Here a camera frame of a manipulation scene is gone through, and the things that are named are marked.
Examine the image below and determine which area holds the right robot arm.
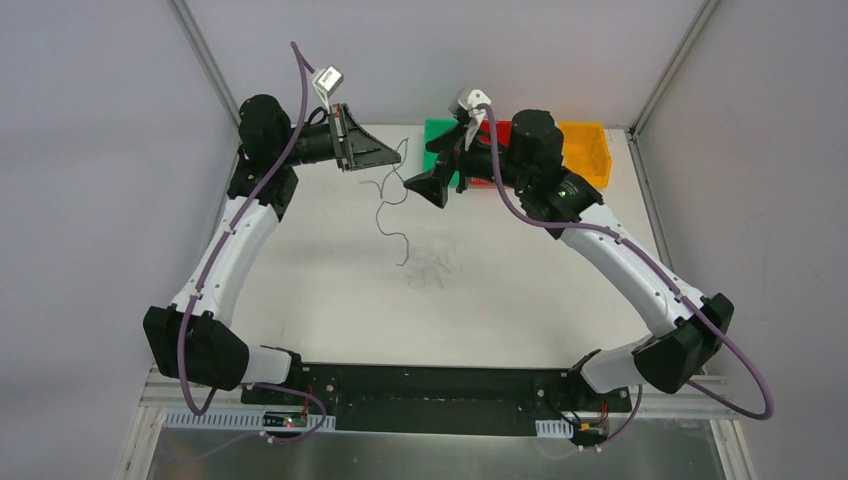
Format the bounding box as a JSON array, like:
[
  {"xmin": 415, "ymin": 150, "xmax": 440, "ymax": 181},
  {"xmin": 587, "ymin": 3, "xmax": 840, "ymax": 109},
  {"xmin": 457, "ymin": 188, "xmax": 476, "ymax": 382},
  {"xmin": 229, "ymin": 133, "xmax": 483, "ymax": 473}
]
[{"xmin": 404, "ymin": 109, "xmax": 734, "ymax": 410}]

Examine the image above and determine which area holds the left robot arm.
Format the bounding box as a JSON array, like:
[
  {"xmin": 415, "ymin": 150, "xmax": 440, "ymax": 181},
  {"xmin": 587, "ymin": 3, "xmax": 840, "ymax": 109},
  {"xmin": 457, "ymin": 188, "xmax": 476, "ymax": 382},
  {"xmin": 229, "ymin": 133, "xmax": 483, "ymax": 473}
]
[{"xmin": 143, "ymin": 94, "xmax": 401, "ymax": 405}]

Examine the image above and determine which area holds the green plastic bin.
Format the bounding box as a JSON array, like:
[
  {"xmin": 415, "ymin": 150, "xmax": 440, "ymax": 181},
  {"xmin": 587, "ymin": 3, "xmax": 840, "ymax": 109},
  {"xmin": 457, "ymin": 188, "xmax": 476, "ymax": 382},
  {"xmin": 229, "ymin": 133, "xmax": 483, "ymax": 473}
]
[{"xmin": 422, "ymin": 119, "xmax": 459, "ymax": 189}]

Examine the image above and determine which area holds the red plastic bin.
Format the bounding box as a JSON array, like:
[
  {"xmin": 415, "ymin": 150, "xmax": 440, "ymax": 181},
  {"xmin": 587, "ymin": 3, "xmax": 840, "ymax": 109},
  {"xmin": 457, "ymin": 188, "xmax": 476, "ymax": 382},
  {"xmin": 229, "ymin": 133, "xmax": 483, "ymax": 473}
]
[{"xmin": 469, "ymin": 120, "xmax": 511, "ymax": 189}]

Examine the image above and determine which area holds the yellow plastic bin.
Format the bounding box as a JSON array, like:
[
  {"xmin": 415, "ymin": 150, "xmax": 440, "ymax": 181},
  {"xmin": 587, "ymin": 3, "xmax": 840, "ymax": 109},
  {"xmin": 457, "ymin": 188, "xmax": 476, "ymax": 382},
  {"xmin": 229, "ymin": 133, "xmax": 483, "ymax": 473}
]
[{"xmin": 558, "ymin": 121, "xmax": 612, "ymax": 189}]

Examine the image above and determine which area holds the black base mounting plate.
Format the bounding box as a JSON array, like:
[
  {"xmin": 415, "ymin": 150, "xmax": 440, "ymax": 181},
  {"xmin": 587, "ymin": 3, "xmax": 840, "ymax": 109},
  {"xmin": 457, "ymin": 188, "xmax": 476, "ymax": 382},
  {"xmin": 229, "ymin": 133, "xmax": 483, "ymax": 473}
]
[{"xmin": 284, "ymin": 363, "xmax": 632, "ymax": 436}]

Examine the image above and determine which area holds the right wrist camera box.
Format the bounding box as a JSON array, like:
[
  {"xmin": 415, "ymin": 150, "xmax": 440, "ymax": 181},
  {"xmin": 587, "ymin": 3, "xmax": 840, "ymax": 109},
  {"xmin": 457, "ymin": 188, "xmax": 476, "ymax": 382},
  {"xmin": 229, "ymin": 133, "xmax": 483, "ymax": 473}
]
[{"xmin": 449, "ymin": 88, "xmax": 491, "ymax": 151}]

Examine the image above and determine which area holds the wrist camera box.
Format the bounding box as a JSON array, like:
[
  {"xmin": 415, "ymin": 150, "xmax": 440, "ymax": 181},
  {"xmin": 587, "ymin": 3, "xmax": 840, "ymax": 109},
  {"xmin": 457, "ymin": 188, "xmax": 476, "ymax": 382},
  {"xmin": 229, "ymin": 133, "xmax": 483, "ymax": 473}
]
[
  {"xmin": 312, "ymin": 65, "xmax": 344, "ymax": 111},
  {"xmin": 449, "ymin": 88, "xmax": 491, "ymax": 151}
]

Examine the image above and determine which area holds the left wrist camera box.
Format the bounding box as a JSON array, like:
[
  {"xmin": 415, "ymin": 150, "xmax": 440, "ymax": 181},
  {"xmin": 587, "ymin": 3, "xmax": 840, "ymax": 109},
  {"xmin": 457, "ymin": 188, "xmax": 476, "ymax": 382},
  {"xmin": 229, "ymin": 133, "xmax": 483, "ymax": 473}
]
[{"xmin": 312, "ymin": 65, "xmax": 344, "ymax": 111}]

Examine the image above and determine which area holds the right white cable duct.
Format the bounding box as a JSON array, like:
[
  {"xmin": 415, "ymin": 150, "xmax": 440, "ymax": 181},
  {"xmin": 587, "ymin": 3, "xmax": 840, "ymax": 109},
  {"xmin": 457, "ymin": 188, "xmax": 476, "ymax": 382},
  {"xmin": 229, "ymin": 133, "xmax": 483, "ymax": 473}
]
[{"xmin": 535, "ymin": 419, "xmax": 574, "ymax": 439}]

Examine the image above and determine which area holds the white cable duct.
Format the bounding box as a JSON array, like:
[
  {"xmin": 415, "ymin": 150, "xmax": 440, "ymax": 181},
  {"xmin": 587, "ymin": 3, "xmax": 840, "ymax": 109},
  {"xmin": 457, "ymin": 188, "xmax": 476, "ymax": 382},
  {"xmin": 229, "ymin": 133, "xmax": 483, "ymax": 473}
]
[
  {"xmin": 163, "ymin": 408, "xmax": 336, "ymax": 433},
  {"xmin": 535, "ymin": 419, "xmax": 574, "ymax": 439}
]

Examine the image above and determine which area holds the aluminium front frame rail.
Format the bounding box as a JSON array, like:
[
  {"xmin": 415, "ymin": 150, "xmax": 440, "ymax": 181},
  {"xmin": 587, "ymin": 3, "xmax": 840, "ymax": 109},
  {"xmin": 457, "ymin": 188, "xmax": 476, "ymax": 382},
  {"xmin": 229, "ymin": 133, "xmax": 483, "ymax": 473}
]
[{"xmin": 141, "ymin": 368, "xmax": 738, "ymax": 419}]

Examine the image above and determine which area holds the left white cable duct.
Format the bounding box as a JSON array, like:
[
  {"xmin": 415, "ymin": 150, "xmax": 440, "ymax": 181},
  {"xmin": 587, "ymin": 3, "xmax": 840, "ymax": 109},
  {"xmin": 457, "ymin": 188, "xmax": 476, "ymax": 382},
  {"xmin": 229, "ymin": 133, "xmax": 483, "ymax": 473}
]
[{"xmin": 163, "ymin": 408, "xmax": 336, "ymax": 433}]

